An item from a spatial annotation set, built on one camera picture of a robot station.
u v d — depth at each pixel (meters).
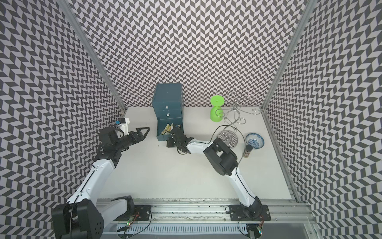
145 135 0.73
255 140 0.99
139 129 0.71
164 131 1.04
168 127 1.03
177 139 0.79
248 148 0.87
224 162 0.56
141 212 0.72
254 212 0.63
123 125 0.72
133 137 0.70
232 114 0.81
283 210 0.76
